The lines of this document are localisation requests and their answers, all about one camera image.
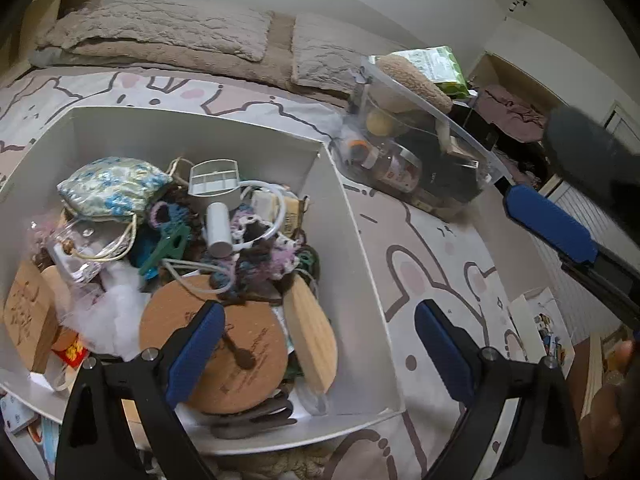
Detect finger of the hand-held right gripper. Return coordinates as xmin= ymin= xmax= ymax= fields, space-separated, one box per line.
xmin=502 ymin=184 xmax=640 ymax=331
xmin=542 ymin=104 xmax=640 ymax=233

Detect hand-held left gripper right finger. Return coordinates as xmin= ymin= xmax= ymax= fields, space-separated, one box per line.
xmin=414 ymin=299 xmax=586 ymax=480

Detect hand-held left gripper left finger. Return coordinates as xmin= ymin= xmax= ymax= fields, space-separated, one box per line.
xmin=54 ymin=300 xmax=227 ymax=480

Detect green plastic clip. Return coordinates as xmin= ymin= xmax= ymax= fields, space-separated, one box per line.
xmin=137 ymin=225 xmax=192 ymax=281

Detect white cardboard shoe box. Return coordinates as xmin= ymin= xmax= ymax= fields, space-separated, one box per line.
xmin=0 ymin=106 xmax=406 ymax=456

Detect white plastic holder with tube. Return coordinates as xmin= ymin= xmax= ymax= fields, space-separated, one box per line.
xmin=188 ymin=159 xmax=242 ymax=257

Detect person's right hand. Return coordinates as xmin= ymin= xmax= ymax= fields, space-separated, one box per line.
xmin=611 ymin=340 xmax=640 ymax=381

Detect round cork coaster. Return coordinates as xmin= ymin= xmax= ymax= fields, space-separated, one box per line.
xmin=139 ymin=275 xmax=290 ymax=415

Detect small white open box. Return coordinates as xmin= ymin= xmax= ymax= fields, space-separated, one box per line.
xmin=507 ymin=287 xmax=576 ymax=378

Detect pile of clothes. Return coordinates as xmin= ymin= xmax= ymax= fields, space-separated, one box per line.
xmin=482 ymin=82 xmax=548 ymax=143

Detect white crumpled plastic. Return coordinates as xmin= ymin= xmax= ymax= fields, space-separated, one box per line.
xmin=75 ymin=260 xmax=151 ymax=361

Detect white louvered door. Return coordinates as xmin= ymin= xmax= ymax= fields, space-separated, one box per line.
xmin=537 ymin=100 xmax=640 ymax=346

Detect small colourful trinkets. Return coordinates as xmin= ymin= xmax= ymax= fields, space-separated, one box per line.
xmin=532 ymin=312 xmax=568 ymax=366

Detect bunny print bed sheet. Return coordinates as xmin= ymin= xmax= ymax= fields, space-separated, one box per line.
xmin=0 ymin=67 xmax=576 ymax=480

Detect clear plastic storage bin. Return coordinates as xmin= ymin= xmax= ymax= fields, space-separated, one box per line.
xmin=330 ymin=55 xmax=516 ymax=221

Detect light wooden paddle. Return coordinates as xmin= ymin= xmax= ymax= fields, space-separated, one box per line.
xmin=282 ymin=275 xmax=338 ymax=393

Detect black box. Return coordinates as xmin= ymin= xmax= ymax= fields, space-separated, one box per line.
xmin=450 ymin=97 xmax=498 ymax=151

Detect purple and blue crochet piece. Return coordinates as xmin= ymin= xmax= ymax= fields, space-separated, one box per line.
xmin=145 ymin=200 xmax=321 ymax=306

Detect built-in closet shelf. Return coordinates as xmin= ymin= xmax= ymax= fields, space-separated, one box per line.
xmin=467 ymin=52 xmax=566 ymax=186

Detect red packet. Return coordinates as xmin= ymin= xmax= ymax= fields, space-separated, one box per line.
xmin=50 ymin=332 xmax=93 ymax=368

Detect clear plastic case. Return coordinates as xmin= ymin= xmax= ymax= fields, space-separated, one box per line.
xmin=47 ymin=217 xmax=138 ymax=286

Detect cream small box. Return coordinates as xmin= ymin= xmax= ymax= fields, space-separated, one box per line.
xmin=250 ymin=190 xmax=301 ymax=241

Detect glass jar with pink label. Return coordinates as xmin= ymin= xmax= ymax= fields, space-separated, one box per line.
xmin=367 ymin=142 xmax=426 ymax=196

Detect engraved wooden block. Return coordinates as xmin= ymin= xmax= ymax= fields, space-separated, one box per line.
xmin=2 ymin=260 xmax=61 ymax=376

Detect green snack bag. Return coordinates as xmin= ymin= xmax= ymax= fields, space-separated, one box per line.
xmin=395 ymin=46 xmax=471 ymax=98

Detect blue floral fabric pouch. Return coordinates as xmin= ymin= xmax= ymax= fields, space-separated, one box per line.
xmin=56 ymin=157 xmax=173 ymax=223

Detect yellow ball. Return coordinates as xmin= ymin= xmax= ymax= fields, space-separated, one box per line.
xmin=367 ymin=110 xmax=396 ymax=136

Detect beige textured pillow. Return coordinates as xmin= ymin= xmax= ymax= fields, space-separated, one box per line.
xmin=37 ymin=0 xmax=275 ymax=63
xmin=290 ymin=12 xmax=396 ymax=96

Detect beige pillows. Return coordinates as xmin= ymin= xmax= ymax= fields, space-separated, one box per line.
xmin=27 ymin=10 xmax=361 ymax=106

